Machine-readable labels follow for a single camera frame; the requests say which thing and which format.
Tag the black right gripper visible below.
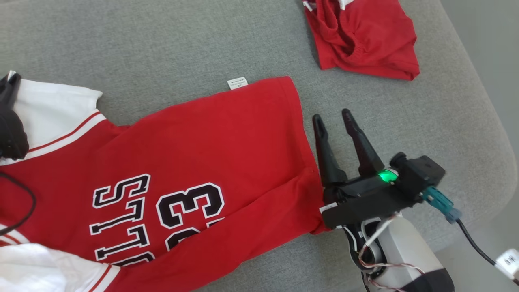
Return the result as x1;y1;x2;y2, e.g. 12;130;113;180
311;108;426;230

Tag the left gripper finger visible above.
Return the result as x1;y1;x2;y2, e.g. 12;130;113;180
0;72;30;161

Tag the red shorts white stripe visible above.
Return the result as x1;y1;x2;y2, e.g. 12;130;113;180
302;0;421;81

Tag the red Bulls 23 jersey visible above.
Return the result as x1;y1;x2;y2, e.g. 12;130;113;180
0;71;331;292

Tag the teal right camera connector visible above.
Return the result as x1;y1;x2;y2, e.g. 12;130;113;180
422;186;463;225

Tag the white right cable label tag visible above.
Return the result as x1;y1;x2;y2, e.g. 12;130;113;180
495;248;519;281

